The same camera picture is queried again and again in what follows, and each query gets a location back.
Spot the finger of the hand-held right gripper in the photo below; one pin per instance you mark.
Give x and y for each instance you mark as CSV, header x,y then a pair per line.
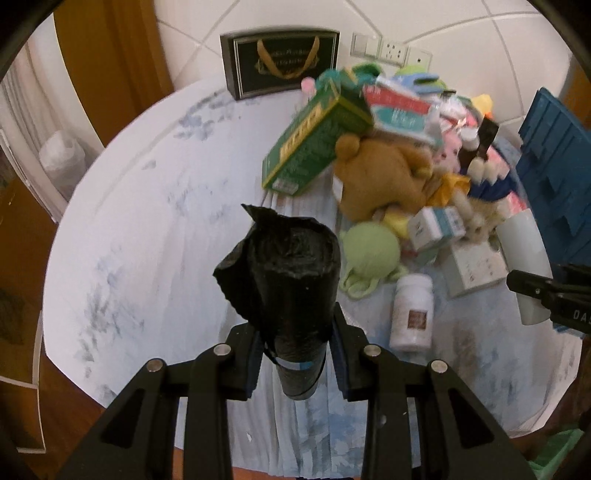
x,y
531,285
572,271

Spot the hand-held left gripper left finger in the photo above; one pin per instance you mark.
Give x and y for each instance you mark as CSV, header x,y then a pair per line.
x,y
253,374

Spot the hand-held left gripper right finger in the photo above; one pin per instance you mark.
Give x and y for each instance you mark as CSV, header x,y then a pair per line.
x,y
340,369

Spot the blue plastic crate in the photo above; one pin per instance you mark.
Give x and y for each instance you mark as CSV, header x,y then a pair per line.
x,y
558,184

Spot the black garbage bag roll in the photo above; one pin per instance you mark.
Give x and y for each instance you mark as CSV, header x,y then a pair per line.
x,y
286,286

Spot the beige plush toy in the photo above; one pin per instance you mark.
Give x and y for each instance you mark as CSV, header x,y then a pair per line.
x,y
482,221

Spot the pink box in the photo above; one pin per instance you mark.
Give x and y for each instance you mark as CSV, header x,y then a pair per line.
x,y
501,158
518,204

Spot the white pill bottle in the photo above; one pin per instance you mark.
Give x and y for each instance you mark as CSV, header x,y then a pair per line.
x,y
411,314

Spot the light green knitted toy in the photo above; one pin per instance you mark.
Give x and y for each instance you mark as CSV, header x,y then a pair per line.
x,y
369,251

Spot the white small bottle pack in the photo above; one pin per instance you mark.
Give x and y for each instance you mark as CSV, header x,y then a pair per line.
x,y
485,171

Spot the green plastic bag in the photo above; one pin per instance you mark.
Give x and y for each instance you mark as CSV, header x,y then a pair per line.
x,y
556,450

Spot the brown bottle white cap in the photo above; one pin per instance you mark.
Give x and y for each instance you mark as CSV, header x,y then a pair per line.
x,y
468,152

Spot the dark bottle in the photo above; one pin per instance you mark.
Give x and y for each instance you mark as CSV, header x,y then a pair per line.
x,y
487,138

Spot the yellow plush toy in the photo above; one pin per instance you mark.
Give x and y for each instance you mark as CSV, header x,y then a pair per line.
x,y
482,104

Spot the brown plush bear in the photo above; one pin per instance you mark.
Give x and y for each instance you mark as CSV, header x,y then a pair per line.
x,y
378,175

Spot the red teal white box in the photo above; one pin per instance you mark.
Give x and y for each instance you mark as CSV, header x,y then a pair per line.
x,y
401,115

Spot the green gold box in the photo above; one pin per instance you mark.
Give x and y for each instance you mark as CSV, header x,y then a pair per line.
x,y
314,138

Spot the green plush frog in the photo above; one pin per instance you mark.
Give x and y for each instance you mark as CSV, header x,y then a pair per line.
x,y
411,71

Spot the teal green cloth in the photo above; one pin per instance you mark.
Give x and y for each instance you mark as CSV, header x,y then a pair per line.
x,y
364,74

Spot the white lined trash bin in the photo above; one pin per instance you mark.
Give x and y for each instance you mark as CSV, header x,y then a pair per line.
x,y
62,157

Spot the black gift bag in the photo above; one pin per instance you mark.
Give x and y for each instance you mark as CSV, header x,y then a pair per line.
x,y
277,60

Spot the white wall socket plate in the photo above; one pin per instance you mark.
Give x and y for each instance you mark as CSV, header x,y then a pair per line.
x,y
419,58

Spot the white five-hole wall socket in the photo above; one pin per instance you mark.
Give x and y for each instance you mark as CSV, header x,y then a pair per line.
x,y
394,51

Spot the wooden door frame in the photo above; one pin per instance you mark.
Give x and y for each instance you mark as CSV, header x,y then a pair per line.
x,y
115,60

